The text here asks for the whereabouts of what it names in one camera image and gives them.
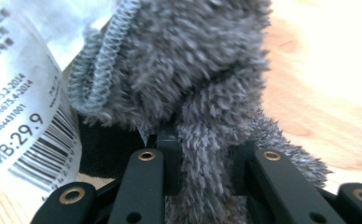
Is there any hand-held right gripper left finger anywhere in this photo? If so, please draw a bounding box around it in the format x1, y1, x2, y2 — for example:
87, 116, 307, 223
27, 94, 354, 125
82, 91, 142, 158
155, 124, 182, 197

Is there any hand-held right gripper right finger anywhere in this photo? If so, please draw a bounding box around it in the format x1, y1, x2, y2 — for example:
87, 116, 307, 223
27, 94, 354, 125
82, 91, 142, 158
231, 139, 258, 200

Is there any grey fluffy cloth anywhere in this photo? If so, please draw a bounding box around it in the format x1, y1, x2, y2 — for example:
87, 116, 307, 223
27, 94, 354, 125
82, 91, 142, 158
66, 0, 331, 224

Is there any black and white panda plush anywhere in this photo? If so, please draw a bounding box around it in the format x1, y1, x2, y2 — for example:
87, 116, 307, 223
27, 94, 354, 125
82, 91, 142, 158
0, 0, 149, 218

